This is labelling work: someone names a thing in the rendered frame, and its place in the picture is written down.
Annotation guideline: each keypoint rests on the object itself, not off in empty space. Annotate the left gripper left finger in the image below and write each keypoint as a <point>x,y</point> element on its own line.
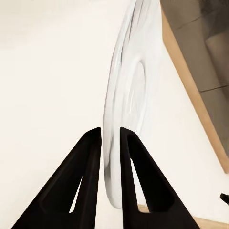
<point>50,209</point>

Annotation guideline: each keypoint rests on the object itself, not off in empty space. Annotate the saucer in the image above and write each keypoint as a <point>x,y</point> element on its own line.
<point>132,88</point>

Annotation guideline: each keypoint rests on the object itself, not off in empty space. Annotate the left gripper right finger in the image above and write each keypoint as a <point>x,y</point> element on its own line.
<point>166,210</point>

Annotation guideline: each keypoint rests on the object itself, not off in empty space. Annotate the cabinet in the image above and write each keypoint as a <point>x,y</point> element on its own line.
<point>201,29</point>

